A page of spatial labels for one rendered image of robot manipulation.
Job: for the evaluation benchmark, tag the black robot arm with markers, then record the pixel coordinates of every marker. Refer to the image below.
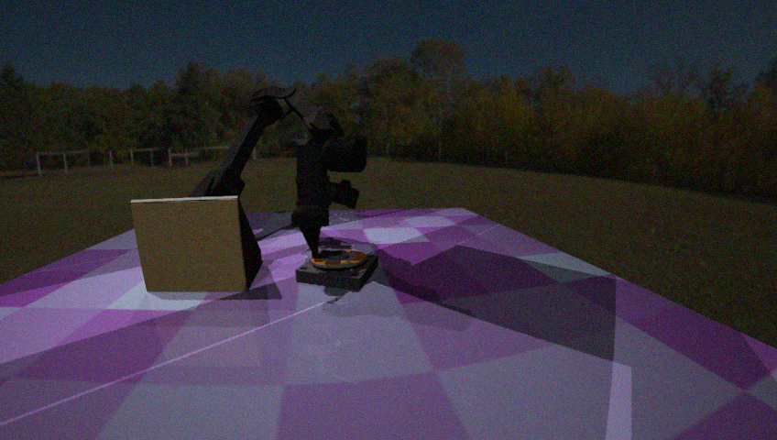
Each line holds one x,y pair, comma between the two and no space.
327,149

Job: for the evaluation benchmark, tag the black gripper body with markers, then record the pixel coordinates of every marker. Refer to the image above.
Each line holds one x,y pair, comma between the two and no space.
310,210

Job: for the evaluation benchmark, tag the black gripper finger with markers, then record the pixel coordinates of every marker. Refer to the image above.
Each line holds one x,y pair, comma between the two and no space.
312,235

